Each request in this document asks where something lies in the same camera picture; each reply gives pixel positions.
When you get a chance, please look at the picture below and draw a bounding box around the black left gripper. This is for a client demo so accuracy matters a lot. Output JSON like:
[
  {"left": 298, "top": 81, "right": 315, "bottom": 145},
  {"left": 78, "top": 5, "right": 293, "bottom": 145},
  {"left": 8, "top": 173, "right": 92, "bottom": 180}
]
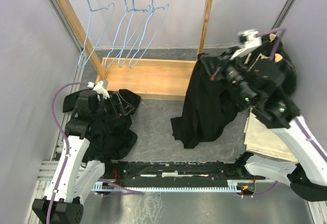
[{"left": 92, "top": 91, "right": 134, "bottom": 121}]

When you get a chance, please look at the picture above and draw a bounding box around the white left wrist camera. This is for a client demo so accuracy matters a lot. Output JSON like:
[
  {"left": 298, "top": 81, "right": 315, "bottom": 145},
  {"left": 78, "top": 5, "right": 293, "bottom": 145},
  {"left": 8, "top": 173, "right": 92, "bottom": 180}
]
[{"left": 87, "top": 80, "right": 110, "bottom": 99}]

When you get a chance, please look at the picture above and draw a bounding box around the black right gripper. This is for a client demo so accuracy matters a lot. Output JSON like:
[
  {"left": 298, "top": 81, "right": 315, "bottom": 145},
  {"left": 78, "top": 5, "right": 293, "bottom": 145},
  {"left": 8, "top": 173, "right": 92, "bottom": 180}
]
[{"left": 201, "top": 45, "right": 256, "bottom": 104}]

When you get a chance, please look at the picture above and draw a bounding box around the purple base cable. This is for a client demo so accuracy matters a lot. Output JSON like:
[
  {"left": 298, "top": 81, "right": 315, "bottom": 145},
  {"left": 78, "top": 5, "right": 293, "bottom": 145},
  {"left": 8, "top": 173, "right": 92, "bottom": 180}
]
[{"left": 96, "top": 179, "right": 143, "bottom": 198}]

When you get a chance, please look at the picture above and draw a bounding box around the light blue wire hanger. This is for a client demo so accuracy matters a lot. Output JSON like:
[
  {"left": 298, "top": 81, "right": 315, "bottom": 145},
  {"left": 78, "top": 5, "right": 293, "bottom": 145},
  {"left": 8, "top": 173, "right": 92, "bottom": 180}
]
[
  {"left": 77, "top": 0, "right": 115, "bottom": 69},
  {"left": 128, "top": 0, "right": 170, "bottom": 69},
  {"left": 105, "top": 0, "right": 136, "bottom": 69},
  {"left": 118, "top": 0, "right": 150, "bottom": 68}
]

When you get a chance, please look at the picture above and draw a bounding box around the black cream fleece garment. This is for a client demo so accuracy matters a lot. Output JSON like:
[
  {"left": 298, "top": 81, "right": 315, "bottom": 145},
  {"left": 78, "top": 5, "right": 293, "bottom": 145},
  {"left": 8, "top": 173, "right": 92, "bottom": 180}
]
[{"left": 243, "top": 33, "right": 297, "bottom": 104}]

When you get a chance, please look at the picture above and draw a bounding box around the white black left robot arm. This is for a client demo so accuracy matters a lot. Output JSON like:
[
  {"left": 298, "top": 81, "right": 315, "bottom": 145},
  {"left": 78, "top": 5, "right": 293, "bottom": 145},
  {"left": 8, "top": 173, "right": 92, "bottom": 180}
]
[{"left": 32, "top": 89, "right": 141, "bottom": 223}]

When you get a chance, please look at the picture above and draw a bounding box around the cream folded cloth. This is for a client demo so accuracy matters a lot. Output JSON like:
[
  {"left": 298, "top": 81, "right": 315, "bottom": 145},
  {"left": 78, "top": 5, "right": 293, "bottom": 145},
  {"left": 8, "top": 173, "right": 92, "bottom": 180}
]
[{"left": 244, "top": 110, "right": 298, "bottom": 162}]

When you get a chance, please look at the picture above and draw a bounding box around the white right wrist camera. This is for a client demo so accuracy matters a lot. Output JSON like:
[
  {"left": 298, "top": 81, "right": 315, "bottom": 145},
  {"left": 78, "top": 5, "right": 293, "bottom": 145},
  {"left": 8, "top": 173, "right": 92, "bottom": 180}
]
[{"left": 230, "top": 29, "right": 262, "bottom": 60}]

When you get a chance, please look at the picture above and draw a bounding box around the light blue cable duct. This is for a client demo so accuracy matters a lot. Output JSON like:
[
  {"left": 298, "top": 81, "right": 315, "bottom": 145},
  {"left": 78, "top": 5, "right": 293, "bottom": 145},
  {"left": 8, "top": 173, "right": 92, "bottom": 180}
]
[{"left": 91, "top": 181, "right": 255, "bottom": 193}]

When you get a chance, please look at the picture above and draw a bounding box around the black shirt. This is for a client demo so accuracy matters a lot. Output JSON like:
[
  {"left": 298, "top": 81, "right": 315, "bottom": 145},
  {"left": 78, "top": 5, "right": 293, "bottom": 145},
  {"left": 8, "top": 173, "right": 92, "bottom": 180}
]
[
  {"left": 62, "top": 89, "right": 141, "bottom": 163},
  {"left": 171, "top": 53, "right": 240, "bottom": 149}
]

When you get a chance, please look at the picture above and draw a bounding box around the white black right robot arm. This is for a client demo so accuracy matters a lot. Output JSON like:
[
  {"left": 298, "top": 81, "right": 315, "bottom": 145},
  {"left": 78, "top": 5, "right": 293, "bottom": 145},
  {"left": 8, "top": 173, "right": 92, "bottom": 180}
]
[{"left": 209, "top": 56, "right": 326, "bottom": 202}]

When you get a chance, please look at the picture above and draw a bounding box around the wooden clothes rack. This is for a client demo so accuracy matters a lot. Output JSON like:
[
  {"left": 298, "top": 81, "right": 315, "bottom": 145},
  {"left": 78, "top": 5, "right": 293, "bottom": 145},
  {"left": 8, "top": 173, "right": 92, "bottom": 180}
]
[{"left": 56, "top": 0, "right": 213, "bottom": 101}]

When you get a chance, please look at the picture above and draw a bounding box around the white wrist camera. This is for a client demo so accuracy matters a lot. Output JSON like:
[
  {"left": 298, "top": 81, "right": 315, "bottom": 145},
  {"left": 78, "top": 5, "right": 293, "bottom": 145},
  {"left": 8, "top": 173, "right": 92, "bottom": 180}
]
[
  {"left": 87, "top": 80, "right": 110, "bottom": 99},
  {"left": 230, "top": 29, "right": 262, "bottom": 60}
]

